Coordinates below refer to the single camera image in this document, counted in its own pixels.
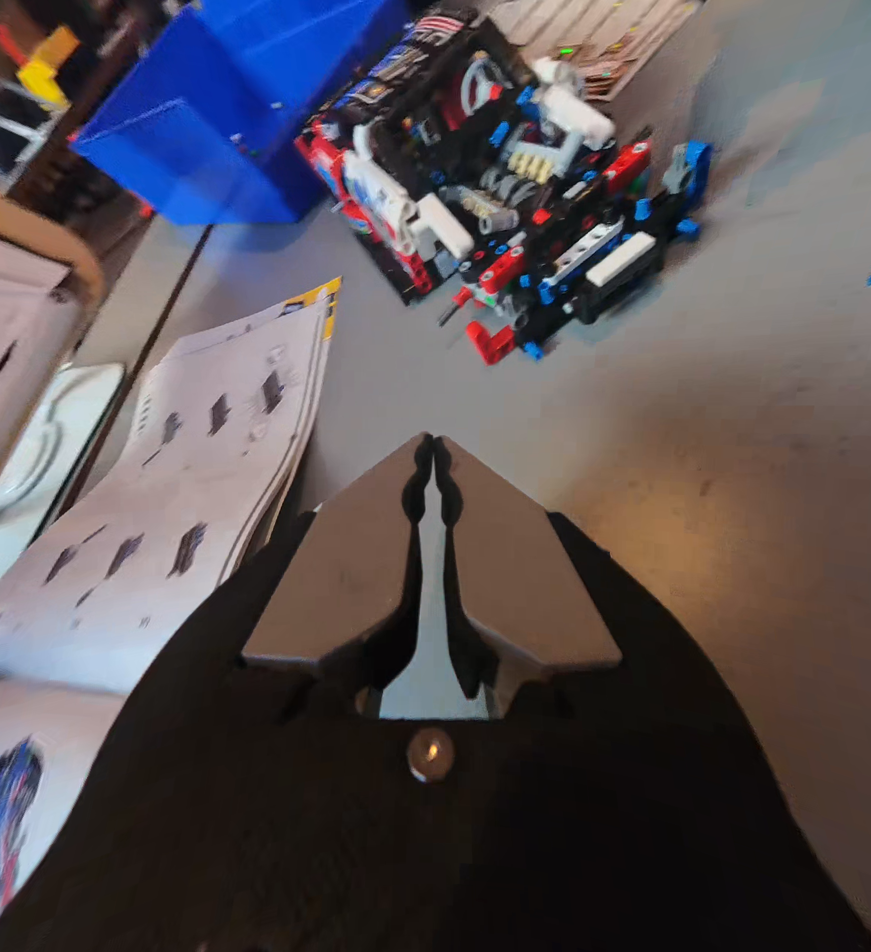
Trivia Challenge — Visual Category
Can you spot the grey desk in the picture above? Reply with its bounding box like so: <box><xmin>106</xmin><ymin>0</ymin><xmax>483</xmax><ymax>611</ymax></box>
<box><xmin>63</xmin><ymin>0</ymin><xmax>871</xmax><ymax>952</ymax></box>

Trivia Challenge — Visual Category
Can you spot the toy brick race car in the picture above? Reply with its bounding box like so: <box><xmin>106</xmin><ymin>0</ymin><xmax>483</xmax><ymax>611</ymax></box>
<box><xmin>294</xmin><ymin>11</ymin><xmax>713</xmax><ymax>365</ymax></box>

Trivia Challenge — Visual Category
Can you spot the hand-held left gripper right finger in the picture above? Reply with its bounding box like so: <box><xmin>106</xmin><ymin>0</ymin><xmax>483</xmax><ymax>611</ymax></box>
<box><xmin>434</xmin><ymin>435</ymin><xmax>624</xmax><ymax>700</ymax></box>

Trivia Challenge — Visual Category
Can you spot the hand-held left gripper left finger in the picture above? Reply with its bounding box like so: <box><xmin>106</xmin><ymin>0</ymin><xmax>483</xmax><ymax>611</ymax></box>
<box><xmin>240</xmin><ymin>433</ymin><xmax>436</xmax><ymax>693</ymax></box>

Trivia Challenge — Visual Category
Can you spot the silver stand base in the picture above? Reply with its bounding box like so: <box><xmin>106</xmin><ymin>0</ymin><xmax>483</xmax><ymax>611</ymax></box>
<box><xmin>0</xmin><ymin>362</ymin><xmax>125</xmax><ymax>596</ymax></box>

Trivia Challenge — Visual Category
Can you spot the blue plastic bin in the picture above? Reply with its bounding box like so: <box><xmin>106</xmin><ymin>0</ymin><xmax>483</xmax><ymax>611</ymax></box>
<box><xmin>71</xmin><ymin>0</ymin><xmax>414</xmax><ymax>226</ymax></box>

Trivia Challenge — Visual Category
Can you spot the open instruction booklet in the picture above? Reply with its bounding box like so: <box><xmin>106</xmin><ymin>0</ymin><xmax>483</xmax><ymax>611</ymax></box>
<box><xmin>0</xmin><ymin>277</ymin><xmax>343</xmax><ymax>949</ymax></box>

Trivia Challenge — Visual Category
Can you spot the holographic sticker sheet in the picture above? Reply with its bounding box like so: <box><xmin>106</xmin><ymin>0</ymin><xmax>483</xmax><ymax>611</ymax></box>
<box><xmin>491</xmin><ymin>0</ymin><xmax>704</xmax><ymax>101</ymax></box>

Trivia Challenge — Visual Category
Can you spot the yellow plastic object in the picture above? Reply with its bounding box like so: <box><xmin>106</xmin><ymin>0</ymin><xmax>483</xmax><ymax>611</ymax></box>
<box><xmin>17</xmin><ymin>26</ymin><xmax>81</xmax><ymax>105</ymax></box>

